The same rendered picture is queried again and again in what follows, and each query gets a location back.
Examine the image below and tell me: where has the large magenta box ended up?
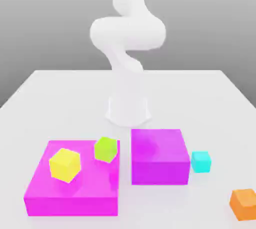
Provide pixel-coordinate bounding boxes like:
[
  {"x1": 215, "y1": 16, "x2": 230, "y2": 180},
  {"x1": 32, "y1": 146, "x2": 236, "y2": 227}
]
[{"x1": 23, "y1": 139, "x2": 121, "y2": 217}]

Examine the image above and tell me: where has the small cyan cube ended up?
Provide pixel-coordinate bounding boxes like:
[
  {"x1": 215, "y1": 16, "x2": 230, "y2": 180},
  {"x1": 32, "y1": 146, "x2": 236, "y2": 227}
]
[{"x1": 190, "y1": 150, "x2": 212, "y2": 174}]

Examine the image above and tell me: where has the large purple box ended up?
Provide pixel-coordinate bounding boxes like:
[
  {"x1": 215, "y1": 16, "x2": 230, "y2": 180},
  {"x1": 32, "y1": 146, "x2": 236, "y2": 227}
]
[{"x1": 130, "y1": 128, "x2": 191, "y2": 186}]

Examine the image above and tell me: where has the small lime green cube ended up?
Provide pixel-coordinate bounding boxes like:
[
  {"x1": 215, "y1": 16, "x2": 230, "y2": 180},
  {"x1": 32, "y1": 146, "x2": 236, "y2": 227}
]
[{"x1": 94, "y1": 136, "x2": 118, "y2": 164}]

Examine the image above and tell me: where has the small orange cube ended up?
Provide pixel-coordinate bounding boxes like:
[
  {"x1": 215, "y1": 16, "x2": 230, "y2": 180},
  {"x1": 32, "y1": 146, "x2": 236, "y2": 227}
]
[{"x1": 229, "y1": 188, "x2": 256, "y2": 222}]

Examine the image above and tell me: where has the small yellow cube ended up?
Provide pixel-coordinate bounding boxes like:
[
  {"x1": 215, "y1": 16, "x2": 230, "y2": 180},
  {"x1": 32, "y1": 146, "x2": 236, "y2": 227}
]
[{"x1": 48, "y1": 147, "x2": 82, "y2": 184}]

